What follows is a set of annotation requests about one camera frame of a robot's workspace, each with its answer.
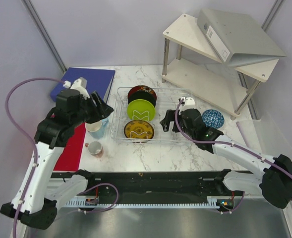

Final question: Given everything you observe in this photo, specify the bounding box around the blue patterned bowl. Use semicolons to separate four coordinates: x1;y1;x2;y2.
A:
202;109;225;129

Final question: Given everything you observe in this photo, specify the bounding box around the red folder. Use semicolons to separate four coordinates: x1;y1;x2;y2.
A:
54;123;86;172

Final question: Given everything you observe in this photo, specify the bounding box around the lime green plate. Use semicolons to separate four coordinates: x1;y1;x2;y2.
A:
126;99;156;121

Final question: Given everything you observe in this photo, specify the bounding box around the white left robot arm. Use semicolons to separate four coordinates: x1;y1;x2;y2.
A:
0;89;114;230

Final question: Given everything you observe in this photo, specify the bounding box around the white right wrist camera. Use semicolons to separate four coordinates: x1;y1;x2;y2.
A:
179;97;196;111

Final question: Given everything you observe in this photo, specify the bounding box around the light blue mug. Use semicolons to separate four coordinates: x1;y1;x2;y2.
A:
85;118;109;139

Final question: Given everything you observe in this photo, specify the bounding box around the yellow patterned black plate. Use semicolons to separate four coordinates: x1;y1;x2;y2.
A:
124;120;155;139

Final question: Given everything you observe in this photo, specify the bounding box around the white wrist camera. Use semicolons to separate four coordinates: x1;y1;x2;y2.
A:
179;97;196;111
63;77;90;99

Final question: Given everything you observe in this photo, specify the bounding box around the grey ring binder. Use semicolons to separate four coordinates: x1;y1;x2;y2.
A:
197;8;286;67

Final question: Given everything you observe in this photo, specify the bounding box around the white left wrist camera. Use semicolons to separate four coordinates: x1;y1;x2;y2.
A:
63;77;90;99

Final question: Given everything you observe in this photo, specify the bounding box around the light blue cable duct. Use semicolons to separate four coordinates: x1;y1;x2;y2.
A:
63;196;234;209

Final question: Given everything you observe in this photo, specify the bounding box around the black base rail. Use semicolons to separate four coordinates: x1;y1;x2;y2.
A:
51;169;245;205

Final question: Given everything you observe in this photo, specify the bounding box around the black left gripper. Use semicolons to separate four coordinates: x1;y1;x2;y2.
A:
72;91;115;127

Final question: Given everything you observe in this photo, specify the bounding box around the blue ring binder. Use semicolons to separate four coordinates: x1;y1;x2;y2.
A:
61;67;115;103

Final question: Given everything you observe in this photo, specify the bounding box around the cream two-tier shelf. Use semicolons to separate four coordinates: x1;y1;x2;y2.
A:
161;13;278;119

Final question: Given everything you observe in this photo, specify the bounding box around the white plate holder wire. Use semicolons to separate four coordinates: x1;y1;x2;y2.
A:
132;110;150;122

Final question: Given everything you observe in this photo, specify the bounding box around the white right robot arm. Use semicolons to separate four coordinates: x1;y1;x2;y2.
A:
160;109;292;209

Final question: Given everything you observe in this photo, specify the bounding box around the clear wire dish rack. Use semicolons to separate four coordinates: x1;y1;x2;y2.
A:
110;87;194;145

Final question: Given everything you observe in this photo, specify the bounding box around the pink coffee mug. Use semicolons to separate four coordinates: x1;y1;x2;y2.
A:
84;141;104;158

